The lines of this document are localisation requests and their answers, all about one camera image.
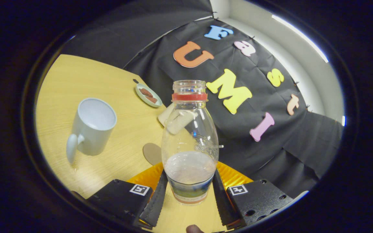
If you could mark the long ceiling light panel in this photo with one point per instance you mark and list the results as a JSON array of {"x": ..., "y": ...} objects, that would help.
[{"x": 303, "y": 38}]

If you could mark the clear plastic juice bottle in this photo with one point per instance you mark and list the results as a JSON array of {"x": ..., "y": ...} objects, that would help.
[{"x": 189, "y": 168}]

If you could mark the wooden table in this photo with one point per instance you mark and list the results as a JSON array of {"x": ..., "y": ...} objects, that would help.
[{"x": 83, "y": 77}]

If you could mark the white cup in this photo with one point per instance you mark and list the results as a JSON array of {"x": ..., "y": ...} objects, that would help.
[{"x": 92, "y": 136}]

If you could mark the pale green plate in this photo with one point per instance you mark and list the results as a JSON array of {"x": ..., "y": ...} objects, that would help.
[{"x": 142, "y": 96}]

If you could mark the brown meat slice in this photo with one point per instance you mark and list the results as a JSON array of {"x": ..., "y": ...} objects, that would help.
[
  {"x": 152, "y": 99},
  {"x": 146, "y": 92}
]

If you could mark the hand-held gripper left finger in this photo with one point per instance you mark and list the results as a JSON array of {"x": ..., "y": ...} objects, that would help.
[{"x": 155, "y": 204}]

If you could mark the white toaster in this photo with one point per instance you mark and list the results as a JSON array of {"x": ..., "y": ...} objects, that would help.
[{"x": 164, "y": 116}]

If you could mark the round brown coaster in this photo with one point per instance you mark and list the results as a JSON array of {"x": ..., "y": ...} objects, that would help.
[{"x": 152, "y": 154}]

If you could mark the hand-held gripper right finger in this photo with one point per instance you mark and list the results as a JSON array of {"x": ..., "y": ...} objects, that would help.
[{"x": 220, "y": 204}]

